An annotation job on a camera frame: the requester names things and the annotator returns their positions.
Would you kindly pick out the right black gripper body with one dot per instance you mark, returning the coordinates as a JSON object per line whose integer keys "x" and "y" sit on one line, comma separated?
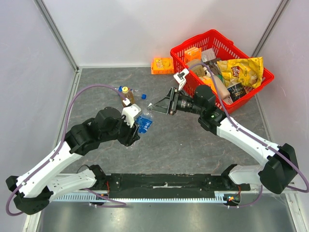
{"x": 173, "y": 101}

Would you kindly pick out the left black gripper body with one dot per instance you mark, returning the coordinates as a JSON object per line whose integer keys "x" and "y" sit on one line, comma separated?
{"x": 126, "y": 134}

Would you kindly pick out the blue Pocari Sweat bottle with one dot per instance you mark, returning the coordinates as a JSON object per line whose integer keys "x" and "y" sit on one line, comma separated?
{"x": 144, "y": 122}

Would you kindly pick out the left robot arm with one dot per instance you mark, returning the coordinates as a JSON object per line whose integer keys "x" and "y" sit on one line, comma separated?
{"x": 34, "y": 190}

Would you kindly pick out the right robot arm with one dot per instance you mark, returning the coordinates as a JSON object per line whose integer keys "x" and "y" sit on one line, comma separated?
{"x": 276, "y": 164}

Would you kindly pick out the brown tea bottle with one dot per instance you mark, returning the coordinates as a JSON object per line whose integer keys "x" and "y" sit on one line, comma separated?
{"x": 129, "y": 96}

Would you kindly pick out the clear empty plastic bottle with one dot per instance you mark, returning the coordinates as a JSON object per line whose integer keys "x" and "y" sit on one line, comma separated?
{"x": 135, "y": 92}

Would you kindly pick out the beige bottle in basket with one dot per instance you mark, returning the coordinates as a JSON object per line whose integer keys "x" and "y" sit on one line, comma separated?
{"x": 224, "y": 93}

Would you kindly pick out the orange snack box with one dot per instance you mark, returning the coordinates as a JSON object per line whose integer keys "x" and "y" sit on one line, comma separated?
{"x": 162, "y": 66}

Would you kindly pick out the orange box in basket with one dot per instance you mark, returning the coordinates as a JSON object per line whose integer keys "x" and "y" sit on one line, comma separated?
{"x": 192, "y": 53}

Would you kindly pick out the red plastic shopping basket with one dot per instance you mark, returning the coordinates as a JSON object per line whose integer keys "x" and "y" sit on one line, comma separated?
{"x": 225, "y": 50}

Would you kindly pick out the clear plastic packet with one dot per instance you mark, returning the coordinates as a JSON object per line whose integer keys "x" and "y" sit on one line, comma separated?
{"x": 208, "y": 55}

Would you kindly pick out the black snack packet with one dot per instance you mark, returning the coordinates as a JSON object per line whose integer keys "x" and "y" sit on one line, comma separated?
{"x": 237, "y": 91}

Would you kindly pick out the yellow Lays chips bag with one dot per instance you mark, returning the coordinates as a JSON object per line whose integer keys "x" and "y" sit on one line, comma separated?
{"x": 247, "y": 71}

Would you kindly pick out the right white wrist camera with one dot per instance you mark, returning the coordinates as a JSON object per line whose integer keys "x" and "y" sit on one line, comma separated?
{"x": 180, "y": 78}

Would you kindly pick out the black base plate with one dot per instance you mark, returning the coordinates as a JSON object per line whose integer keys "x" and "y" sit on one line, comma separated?
{"x": 166, "y": 185}

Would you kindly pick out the white cable duct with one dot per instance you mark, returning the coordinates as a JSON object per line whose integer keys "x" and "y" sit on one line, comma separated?
{"x": 87, "y": 197}

